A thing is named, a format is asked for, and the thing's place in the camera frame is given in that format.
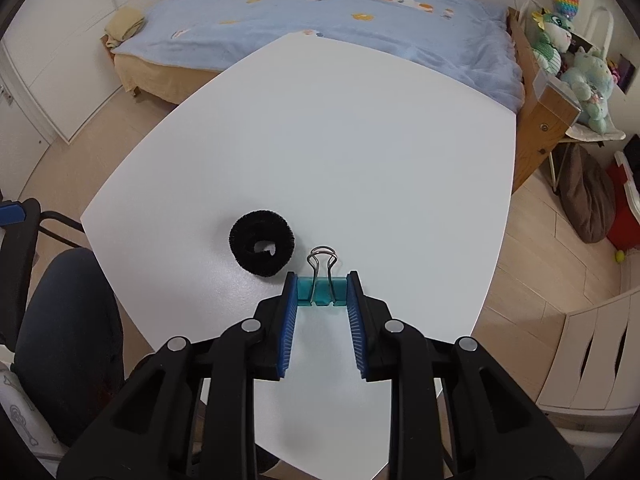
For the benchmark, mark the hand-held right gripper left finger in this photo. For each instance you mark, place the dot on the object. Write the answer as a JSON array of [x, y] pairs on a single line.
[[287, 320]]

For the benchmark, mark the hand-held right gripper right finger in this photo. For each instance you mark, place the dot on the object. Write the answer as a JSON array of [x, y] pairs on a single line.
[[356, 320]]

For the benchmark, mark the blue binder clip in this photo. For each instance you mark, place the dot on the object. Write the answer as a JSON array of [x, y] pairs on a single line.
[[305, 292]]

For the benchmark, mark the black fluffy scrunchie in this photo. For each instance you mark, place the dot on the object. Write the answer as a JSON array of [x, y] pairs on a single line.
[[240, 245]]

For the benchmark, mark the white drawer cabinet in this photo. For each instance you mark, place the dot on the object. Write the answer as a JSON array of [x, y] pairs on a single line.
[[590, 350]]

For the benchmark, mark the wooden bed footboard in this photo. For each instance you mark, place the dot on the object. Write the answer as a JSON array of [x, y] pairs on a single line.
[[537, 135]]

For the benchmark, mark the brown cushion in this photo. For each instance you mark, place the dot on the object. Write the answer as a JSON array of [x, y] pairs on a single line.
[[587, 195]]

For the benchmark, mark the tan bed skirt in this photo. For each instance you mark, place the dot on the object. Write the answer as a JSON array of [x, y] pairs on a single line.
[[165, 80]]

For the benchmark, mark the black office chair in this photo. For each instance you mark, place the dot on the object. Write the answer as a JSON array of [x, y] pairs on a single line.
[[20, 260]]

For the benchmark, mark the white printed seat cushion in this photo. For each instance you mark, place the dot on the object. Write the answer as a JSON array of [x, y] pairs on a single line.
[[25, 415]]

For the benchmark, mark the red storage box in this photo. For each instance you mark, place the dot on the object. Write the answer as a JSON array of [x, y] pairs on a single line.
[[627, 220]]

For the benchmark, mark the clear plastic box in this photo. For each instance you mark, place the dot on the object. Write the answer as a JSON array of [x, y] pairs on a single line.
[[557, 91]]

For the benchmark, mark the bed with blue blanket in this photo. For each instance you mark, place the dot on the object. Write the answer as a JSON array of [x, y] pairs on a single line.
[[300, 10]]

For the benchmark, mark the teal plush toy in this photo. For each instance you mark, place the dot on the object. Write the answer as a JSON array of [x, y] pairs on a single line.
[[590, 85]]

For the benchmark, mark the tan pillow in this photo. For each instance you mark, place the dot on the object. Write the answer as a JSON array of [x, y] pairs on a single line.
[[125, 25]]

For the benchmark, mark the green dragon plush toy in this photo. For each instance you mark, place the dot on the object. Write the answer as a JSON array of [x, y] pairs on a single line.
[[552, 35]]

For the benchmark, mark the white wardrobe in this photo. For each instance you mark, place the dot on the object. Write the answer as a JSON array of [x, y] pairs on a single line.
[[55, 50]]

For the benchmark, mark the dark purple box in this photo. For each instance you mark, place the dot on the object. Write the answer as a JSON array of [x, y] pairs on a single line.
[[627, 74]]

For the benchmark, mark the white tote bag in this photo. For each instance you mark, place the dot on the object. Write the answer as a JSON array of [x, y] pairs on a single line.
[[611, 30]]

